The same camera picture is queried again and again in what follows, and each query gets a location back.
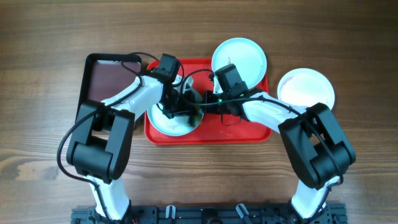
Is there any black rectangular tray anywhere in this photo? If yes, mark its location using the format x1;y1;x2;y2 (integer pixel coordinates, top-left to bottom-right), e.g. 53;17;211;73
78;53;142;105

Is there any green yellow sponge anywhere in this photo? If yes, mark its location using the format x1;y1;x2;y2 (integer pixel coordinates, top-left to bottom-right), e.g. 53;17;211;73
187;111;204;128

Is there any light blue plate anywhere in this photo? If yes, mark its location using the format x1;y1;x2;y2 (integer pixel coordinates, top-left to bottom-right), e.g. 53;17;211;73
211;37;267;89
147;84;204;136

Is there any red plastic tray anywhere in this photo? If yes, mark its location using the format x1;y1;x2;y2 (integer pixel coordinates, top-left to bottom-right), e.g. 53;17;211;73
144;58;272;146

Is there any white round plate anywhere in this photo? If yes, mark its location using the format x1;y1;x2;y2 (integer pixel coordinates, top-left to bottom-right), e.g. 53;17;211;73
277;68;336;110

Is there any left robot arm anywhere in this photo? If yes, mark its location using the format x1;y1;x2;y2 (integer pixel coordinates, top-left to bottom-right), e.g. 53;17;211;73
57;52;203;223

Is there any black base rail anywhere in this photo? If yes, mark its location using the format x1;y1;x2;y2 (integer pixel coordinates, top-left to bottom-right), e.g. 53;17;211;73
70;203;348;224

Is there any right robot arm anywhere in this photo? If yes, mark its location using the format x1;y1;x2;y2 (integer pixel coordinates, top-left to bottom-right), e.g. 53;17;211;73
203;64;356;223

